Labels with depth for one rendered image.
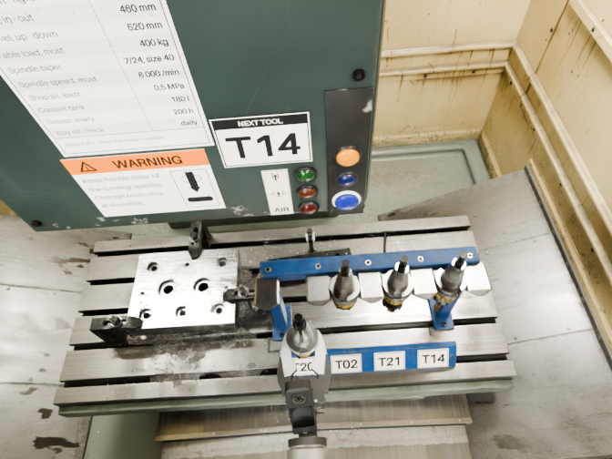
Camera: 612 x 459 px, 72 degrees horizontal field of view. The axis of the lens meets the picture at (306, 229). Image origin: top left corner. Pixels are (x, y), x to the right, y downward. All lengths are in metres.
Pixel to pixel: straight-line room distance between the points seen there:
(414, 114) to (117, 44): 1.59
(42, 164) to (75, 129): 0.07
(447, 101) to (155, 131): 1.55
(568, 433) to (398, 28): 1.31
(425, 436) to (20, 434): 1.18
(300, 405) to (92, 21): 0.64
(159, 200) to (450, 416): 1.05
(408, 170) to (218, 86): 1.59
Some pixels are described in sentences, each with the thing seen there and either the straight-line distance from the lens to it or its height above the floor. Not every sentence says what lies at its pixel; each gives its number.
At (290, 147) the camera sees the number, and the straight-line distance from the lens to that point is 0.46.
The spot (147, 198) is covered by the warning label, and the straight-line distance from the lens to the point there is 0.55.
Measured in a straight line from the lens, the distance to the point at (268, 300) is 0.90.
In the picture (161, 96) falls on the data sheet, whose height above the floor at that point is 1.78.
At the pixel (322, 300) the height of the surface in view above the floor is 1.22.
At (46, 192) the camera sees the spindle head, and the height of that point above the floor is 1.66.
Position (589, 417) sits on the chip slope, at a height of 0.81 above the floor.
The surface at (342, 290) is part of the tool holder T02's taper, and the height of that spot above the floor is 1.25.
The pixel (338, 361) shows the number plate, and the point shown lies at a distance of 1.13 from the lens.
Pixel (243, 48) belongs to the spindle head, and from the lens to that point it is 0.39.
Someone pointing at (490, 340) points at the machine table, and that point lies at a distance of 1.26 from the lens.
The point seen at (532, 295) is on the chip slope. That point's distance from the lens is 1.47.
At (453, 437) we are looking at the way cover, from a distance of 1.37.
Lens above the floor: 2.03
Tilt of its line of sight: 57 degrees down
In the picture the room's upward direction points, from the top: 6 degrees counter-clockwise
